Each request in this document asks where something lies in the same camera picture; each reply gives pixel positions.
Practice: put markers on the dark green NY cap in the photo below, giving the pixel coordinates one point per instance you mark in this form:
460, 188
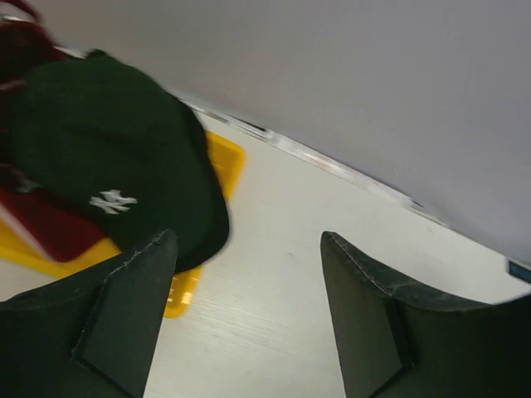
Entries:
111, 143

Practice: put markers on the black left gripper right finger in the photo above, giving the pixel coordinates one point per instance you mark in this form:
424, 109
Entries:
398, 337

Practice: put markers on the yellow plastic tray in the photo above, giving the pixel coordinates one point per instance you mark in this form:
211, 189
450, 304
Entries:
221, 164

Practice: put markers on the red cap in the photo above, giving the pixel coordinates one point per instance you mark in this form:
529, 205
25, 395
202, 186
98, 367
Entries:
44, 223

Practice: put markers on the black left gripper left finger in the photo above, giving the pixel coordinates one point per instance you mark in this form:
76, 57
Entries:
93, 333

